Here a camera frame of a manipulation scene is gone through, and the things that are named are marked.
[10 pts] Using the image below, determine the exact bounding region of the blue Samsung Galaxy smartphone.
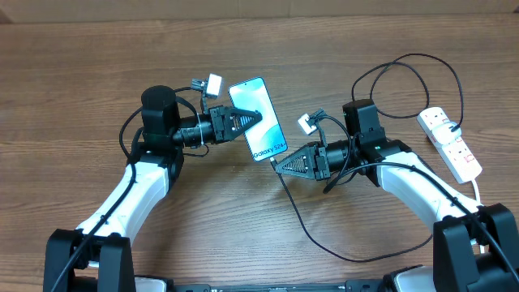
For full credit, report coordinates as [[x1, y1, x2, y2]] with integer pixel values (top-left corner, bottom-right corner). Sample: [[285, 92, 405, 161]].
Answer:
[[228, 77, 288, 161]]

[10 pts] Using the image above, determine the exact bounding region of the black USB charging cable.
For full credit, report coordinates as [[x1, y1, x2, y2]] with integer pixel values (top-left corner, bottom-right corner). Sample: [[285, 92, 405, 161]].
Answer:
[[269, 53, 465, 264]]

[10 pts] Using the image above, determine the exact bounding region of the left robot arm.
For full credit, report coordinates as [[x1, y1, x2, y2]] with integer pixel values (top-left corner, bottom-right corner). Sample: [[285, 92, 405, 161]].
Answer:
[[43, 85, 262, 291]]

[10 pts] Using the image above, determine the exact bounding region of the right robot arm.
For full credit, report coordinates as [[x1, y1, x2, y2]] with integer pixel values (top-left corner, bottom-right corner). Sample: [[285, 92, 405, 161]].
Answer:
[[272, 99, 518, 291]]

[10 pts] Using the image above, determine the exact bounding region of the white charger plug adapter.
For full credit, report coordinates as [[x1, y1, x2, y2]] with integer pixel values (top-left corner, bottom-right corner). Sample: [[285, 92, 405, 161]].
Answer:
[[430, 122, 461, 148]]

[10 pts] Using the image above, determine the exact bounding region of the white power strip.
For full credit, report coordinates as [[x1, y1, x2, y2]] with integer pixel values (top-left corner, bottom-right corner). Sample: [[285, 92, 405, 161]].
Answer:
[[417, 107, 483, 184]]

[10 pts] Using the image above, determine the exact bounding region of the cardboard board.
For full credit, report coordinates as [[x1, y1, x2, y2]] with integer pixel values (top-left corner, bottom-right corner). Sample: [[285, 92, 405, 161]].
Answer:
[[1, 0, 518, 24]]

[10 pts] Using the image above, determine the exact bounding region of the white power strip cord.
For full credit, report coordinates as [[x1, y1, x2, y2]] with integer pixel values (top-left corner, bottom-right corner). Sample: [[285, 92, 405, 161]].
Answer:
[[470, 178, 483, 204]]

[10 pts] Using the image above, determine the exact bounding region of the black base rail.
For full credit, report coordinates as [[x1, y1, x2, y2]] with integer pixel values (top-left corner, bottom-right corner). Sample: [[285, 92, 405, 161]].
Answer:
[[135, 277, 396, 292]]

